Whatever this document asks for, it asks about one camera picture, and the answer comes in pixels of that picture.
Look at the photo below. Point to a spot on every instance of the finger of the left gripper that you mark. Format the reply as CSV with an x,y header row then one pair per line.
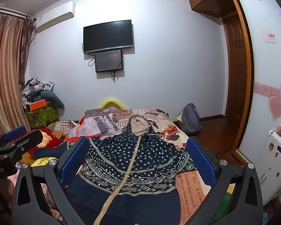
x,y
15,133
25,143

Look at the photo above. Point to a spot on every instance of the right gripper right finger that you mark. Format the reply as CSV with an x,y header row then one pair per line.
x,y
235,194

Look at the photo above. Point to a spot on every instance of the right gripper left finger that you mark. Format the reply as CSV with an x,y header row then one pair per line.
x,y
29,203

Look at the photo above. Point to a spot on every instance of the navy patterned hooded garment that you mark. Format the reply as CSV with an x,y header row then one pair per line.
x,y
130,178

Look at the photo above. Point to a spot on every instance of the red folded garment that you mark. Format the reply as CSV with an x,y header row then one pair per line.
x,y
51,145

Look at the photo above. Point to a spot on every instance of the yellow garment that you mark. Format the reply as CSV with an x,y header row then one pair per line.
x,y
27,158

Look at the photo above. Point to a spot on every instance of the red plush toy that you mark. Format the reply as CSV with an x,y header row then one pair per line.
x,y
47,139

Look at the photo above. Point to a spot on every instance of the green patterned bag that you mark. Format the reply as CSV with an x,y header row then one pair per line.
x,y
42,117

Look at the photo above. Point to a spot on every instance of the orange box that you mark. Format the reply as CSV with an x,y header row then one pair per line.
x,y
38,104

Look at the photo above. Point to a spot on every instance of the grey cushion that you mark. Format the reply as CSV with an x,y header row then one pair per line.
x,y
52,97

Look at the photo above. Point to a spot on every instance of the white cabinet with stickers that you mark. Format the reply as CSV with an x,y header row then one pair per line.
x,y
268,166

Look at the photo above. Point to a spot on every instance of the printed newspaper pattern bedspread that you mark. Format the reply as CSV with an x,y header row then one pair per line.
x,y
188,184

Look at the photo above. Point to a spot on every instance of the yellow curved pillow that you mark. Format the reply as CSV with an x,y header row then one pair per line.
x,y
109,103

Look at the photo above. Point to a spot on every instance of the striped red curtain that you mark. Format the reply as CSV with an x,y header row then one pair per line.
x,y
15,35

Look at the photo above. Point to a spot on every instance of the blue grey backpack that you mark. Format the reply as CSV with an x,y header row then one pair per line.
x,y
190,120

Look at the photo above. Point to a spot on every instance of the white air conditioner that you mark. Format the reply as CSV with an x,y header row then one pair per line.
x,y
55,16

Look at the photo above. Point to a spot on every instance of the brown wooden door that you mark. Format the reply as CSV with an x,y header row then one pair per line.
x,y
237,66

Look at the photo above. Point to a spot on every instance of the white sliding wardrobe door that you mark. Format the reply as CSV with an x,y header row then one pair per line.
x,y
264,22

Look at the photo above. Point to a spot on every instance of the small black wall monitor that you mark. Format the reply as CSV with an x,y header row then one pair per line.
x,y
108,61

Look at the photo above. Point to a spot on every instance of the large black wall television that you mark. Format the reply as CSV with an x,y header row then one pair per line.
x,y
107,36

